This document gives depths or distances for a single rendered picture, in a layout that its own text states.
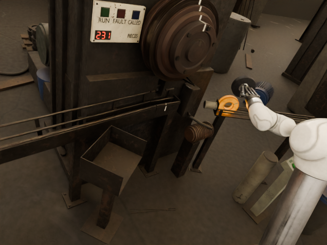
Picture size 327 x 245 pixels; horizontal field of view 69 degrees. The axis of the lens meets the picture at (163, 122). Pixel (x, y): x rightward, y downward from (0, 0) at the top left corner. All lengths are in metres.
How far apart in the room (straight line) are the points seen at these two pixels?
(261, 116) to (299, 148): 0.56
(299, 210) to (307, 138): 0.25
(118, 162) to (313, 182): 0.82
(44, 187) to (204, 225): 1.16
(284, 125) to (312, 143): 0.64
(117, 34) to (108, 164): 0.64
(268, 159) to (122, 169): 1.07
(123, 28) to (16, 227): 1.28
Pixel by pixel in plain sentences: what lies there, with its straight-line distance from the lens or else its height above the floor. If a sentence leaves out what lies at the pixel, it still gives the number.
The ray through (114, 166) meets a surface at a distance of 1.21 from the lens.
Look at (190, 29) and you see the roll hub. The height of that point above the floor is 1.22.
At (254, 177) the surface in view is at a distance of 1.95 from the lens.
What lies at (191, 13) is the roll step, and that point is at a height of 1.28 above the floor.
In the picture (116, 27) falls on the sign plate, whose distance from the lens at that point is 1.24.
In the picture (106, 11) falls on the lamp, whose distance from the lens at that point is 1.19.
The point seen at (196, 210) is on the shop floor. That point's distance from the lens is 1.94.
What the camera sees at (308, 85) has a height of 0.47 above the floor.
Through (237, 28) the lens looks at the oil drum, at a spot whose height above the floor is 0.77.
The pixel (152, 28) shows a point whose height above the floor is 1.18.
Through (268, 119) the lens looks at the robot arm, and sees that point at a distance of 1.34.
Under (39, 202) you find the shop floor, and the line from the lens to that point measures 1.81.
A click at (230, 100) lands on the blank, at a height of 0.76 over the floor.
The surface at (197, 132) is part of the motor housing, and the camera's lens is 1.72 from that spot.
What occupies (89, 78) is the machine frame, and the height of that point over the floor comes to 0.87.
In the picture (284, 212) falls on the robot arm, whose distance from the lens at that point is 0.94.
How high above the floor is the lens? 1.51
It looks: 36 degrees down
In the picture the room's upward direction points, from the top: 19 degrees clockwise
